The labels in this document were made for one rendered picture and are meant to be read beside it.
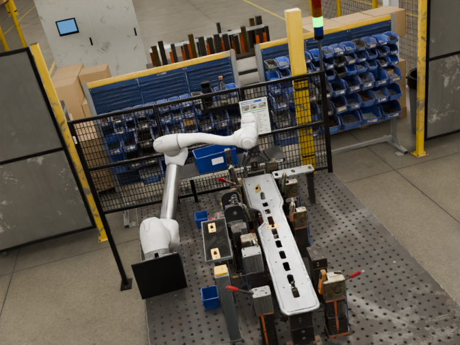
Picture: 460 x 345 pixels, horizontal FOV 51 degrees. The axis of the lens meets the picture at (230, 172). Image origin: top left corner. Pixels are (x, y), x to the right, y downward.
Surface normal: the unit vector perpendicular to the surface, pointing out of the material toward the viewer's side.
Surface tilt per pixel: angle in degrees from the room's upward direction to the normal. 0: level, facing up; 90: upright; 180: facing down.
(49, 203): 93
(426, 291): 0
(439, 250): 0
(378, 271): 0
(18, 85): 90
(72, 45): 90
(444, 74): 91
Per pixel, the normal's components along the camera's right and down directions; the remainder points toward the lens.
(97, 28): 0.22, 0.43
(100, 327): -0.17, -0.87
